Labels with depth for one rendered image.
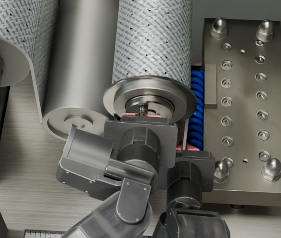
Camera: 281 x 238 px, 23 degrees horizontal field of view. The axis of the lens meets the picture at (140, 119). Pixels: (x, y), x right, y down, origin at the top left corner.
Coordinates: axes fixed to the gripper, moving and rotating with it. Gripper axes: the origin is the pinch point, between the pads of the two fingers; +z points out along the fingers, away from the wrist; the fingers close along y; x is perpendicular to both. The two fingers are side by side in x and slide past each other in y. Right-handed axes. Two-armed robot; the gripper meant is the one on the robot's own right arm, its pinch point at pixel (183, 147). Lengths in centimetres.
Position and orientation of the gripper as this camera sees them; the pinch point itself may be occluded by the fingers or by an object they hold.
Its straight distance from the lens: 124.3
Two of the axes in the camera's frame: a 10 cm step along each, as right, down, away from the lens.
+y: 10.0, 0.5, -0.2
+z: 0.4, -4.8, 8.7
